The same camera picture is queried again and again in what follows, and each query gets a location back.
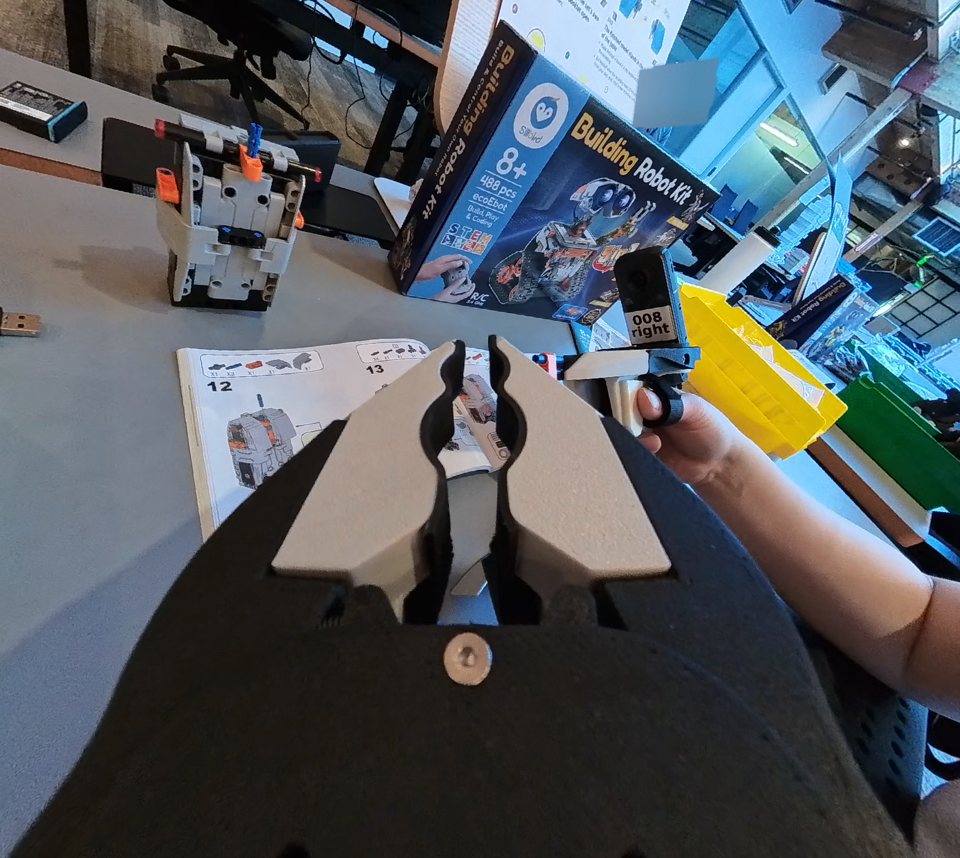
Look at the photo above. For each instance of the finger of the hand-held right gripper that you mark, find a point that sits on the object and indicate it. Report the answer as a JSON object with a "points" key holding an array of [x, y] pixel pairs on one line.
{"points": [[607, 363]]}

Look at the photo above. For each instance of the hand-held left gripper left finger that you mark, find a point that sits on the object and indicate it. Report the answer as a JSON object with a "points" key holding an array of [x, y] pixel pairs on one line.
{"points": [[360, 491]]}

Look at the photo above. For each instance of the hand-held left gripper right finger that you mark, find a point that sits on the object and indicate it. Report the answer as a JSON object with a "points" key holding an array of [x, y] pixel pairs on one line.
{"points": [[577, 491]]}

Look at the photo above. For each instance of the small blue orange brick pin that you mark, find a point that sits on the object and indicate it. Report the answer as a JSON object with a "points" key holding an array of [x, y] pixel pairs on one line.
{"points": [[547, 363]]}

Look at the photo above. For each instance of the person's right forearm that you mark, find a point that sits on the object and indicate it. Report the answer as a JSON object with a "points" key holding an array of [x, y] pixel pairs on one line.
{"points": [[840, 558]]}

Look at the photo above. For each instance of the grey desk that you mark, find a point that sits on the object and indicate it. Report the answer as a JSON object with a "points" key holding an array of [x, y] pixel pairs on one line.
{"points": [[90, 438]]}

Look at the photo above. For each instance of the person's right hand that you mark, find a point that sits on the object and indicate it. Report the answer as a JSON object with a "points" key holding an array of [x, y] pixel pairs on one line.
{"points": [[697, 438]]}

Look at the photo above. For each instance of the white paper roll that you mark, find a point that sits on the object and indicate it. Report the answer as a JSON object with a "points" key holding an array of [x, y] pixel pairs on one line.
{"points": [[742, 258]]}

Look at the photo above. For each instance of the robot kit cardboard box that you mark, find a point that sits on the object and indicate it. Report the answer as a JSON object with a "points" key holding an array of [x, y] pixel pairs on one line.
{"points": [[555, 198]]}

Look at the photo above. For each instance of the yellow plastic bin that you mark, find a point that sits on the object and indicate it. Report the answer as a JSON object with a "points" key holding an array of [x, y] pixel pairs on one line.
{"points": [[757, 378]]}

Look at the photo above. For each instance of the building instruction booklet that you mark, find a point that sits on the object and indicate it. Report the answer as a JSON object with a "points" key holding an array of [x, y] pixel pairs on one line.
{"points": [[240, 378]]}

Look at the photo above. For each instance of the dark kit box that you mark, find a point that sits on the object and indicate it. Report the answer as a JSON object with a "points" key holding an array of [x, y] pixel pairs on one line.
{"points": [[814, 311]]}

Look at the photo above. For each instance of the green plastic bin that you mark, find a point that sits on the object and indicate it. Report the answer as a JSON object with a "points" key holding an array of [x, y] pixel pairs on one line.
{"points": [[900, 446]]}

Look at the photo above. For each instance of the grey brick robot model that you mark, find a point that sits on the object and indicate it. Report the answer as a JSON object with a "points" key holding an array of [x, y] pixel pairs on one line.
{"points": [[232, 213]]}

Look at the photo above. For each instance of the small black usb dongle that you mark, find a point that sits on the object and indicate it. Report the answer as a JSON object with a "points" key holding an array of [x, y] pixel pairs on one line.
{"points": [[19, 323]]}

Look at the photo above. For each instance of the dark mesh fabric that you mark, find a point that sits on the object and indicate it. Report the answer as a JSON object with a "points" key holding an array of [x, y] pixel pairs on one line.
{"points": [[877, 738]]}

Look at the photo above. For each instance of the black office chair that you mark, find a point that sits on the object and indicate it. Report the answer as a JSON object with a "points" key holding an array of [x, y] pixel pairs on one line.
{"points": [[240, 33]]}

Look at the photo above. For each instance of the black battery pack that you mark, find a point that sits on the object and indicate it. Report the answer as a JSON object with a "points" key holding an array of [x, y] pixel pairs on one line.
{"points": [[41, 108]]}

